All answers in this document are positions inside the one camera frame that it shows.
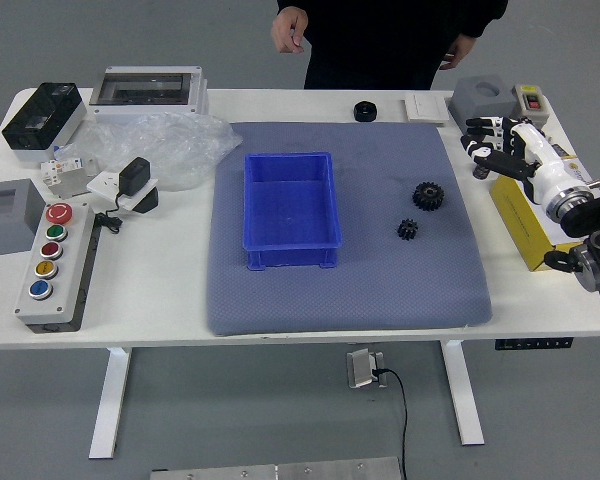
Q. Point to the person's right hand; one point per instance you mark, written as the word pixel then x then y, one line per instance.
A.
pixel 287 30

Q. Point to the person's left hand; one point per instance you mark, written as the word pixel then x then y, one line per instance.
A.
pixel 460 50

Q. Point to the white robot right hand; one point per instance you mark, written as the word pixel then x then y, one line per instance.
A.
pixel 540 155

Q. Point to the big black gear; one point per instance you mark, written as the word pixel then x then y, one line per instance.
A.
pixel 428 196

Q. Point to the small black gear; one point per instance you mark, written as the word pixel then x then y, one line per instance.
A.
pixel 408 230

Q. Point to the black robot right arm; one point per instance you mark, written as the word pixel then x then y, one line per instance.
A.
pixel 592 220

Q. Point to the black round nut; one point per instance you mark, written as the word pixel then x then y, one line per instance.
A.
pixel 365 111

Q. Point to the grey distribution box clear window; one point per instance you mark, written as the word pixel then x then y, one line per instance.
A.
pixel 145 92

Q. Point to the blue plastic box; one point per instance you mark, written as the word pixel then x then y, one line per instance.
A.
pixel 290 215

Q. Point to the metal floor socket box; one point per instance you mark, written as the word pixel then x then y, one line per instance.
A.
pixel 360 370

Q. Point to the small black flat module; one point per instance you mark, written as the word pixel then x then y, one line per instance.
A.
pixel 559 150

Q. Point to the grey block with round hole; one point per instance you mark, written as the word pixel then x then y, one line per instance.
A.
pixel 472 100

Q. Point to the brown cylindrical capacitor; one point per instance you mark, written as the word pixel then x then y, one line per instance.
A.
pixel 481 173

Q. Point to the yellow and white carton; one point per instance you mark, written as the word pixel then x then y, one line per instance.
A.
pixel 517 220

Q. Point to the person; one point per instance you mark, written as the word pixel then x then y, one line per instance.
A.
pixel 380 40

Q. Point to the clear plastic bag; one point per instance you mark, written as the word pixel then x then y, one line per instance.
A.
pixel 180 145

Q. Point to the black table height controller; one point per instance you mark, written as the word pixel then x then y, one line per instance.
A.
pixel 530 344

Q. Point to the grey-blue padded mat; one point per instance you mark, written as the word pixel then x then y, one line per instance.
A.
pixel 380 290

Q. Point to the black power adapter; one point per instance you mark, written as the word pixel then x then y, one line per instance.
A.
pixel 134 175

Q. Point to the black socket base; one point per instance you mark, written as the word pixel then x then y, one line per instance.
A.
pixel 149 202

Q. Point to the white socket plate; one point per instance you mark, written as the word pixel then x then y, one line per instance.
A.
pixel 102 184

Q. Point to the white table leg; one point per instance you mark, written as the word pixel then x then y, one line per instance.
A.
pixel 462 395
pixel 110 400

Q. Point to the white circuit breaker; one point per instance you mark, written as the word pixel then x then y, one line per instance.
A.
pixel 62 167

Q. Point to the grey metal mounting plate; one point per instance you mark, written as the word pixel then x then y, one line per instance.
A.
pixel 72 189

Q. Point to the grey block with square hole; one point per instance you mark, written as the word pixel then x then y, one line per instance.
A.
pixel 15 220

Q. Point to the grey five-button control station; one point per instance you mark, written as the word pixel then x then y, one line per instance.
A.
pixel 55 280

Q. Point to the silver metal plate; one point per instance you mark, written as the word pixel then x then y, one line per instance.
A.
pixel 280 471

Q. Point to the beige switch box red button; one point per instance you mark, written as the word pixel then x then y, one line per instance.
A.
pixel 531 102

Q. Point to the white wall switch panel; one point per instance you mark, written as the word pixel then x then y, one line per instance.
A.
pixel 426 108

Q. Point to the black lidded enclosure box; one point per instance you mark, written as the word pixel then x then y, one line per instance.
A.
pixel 40 117

